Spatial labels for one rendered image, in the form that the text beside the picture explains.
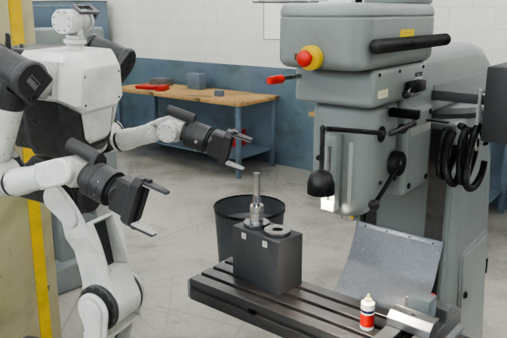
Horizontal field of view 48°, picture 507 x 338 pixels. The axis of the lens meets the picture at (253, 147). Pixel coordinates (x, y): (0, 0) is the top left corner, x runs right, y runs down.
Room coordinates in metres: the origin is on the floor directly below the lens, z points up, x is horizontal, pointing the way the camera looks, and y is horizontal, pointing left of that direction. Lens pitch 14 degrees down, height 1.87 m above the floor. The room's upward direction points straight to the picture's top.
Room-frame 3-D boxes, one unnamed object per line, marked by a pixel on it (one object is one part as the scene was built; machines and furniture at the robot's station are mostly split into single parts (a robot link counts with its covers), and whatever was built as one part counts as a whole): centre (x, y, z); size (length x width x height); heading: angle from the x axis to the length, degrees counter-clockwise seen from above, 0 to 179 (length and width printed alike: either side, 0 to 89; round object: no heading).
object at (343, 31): (1.59, -0.29, 1.81); 0.47 x 0.26 x 0.16; 142
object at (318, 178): (1.42, -0.18, 1.44); 0.07 x 0.07 x 0.06
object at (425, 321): (1.39, -0.43, 1.05); 0.12 x 0.06 x 0.04; 50
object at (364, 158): (1.58, -0.28, 1.47); 0.21 x 0.19 x 0.32; 52
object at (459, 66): (1.97, -0.59, 1.66); 0.80 x 0.23 x 0.20; 142
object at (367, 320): (1.50, -0.33, 1.02); 0.04 x 0.04 x 0.11
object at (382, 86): (1.61, -0.31, 1.68); 0.34 x 0.24 x 0.10; 142
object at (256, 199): (1.85, -0.01, 1.28); 0.03 x 0.03 x 0.11
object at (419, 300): (1.43, -0.47, 1.08); 0.06 x 0.05 x 0.06; 50
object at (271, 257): (1.81, -0.05, 1.06); 0.22 x 0.12 x 0.20; 44
